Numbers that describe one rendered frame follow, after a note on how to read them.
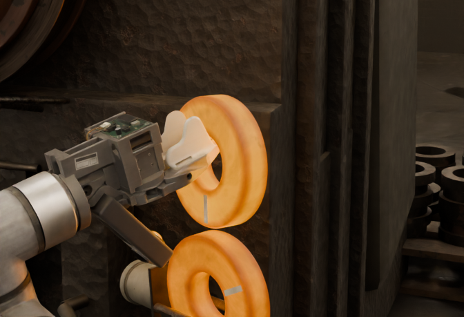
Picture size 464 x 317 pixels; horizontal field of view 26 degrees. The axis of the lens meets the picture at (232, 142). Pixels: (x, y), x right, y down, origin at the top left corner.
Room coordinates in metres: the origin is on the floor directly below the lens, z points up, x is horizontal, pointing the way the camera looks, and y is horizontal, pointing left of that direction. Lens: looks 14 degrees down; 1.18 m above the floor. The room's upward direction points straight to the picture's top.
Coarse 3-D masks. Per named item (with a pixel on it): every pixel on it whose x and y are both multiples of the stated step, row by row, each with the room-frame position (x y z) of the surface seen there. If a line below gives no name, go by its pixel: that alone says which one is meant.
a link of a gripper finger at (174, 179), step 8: (200, 160) 1.07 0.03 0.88; (184, 168) 1.05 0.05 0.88; (192, 168) 1.06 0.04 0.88; (200, 168) 1.07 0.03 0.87; (168, 176) 1.04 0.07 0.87; (176, 176) 1.04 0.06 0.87; (184, 176) 1.04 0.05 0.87; (192, 176) 1.05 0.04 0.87; (160, 184) 1.04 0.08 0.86; (168, 184) 1.03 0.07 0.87; (176, 184) 1.04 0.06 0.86; (184, 184) 1.04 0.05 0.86; (152, 192) 1.04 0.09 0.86; (160, 192) 1.03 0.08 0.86; (168, 192) 1.03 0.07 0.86
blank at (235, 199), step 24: (216, 96) 1.12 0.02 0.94; (216, 120) 1.10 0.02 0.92; (240, 120) 1.08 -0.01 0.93; (240, 144) 1.06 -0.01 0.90; (264, 144) 1.08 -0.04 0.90; (240, 168) 1.06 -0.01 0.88; (264, 168) 1.07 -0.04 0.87; (192, 192) 1.13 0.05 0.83; (216, 192) 1.09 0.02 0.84; (240, 192) 1.06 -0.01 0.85; (264, 192) 1.07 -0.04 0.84; (192, 216) 1.13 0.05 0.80; (216, 216) 1.09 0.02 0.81; (240, 216) 1.07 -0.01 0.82
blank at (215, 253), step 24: (192, 240) 1.11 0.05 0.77; (216, 240) 1.09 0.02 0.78; (168, 264) 1.15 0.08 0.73; (192, 264) 1.12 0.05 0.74; (216, 264) 1.08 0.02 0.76; (240, 264) 1.06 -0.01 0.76; (168, 288) 1.15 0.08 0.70; (192, 288) 1.12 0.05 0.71; (240, 288) 1.05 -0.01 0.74; (264, 288) 1.06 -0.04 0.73; (192, 312) 1.12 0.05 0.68; (216, 312) 1.12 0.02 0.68; (240, 312) 1.05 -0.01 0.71; (264, 312) 1.06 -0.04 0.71
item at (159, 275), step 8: (152, 272) 1.16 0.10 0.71; (160, 272) 1.17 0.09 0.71; (152, 280) 1.16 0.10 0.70; (160, 280) 1.16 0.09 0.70; (152, 288) 1.16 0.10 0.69; (160, 288) 1.16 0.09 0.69; (152, 296) 1.16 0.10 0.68; (160, 296) 1.16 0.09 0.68; (168, 296) 1.17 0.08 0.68; (152, 304) 1.16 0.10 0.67; (168, 304) 1.17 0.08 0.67; (152, 312) 1.16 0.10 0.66
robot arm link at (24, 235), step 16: (0, 192) 0.97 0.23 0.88; (16, 192) 0.96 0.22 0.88; (0, 208) 0.94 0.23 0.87; (16, 208) 0.95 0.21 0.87; (0, 224) 0.93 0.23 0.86; (16, 224) 0.94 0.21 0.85; (32, 224) 0.94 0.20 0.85; (0, 240) 0.92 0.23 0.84; (16, 240) 0.93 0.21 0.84; (32, 240) 0.94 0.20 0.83; (0, 256) 0.92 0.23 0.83; (16, 256) 0.93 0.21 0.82; (32, 256) 0.96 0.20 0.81; (0, 272) 0.92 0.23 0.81; (16, 272) 0.94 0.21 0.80; (0, 288) 0.92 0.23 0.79
